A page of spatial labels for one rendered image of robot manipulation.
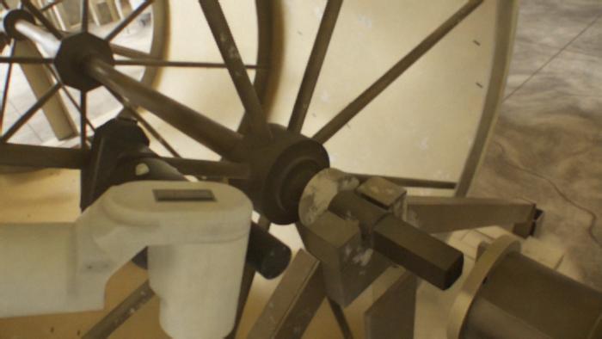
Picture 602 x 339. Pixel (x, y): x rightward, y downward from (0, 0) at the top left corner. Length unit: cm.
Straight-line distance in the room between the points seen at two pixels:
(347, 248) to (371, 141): 100
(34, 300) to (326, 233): 36
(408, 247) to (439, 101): 90
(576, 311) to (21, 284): 46
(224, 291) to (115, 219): 10
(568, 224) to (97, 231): 191
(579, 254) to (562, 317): 147
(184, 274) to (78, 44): 123
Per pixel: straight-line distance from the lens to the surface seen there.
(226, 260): 33
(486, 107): 127
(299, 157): 67
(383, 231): 57
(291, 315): 63
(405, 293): 72
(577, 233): 203
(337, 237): 57
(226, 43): 58
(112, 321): 67
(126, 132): 49
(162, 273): 36
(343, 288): 62
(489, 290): 49
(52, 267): 32
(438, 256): 55
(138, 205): 32
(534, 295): 49
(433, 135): 143
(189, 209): 31
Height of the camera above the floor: 135
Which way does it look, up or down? 36 degrees down
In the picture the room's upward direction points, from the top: 9 degrees counter-clockwise
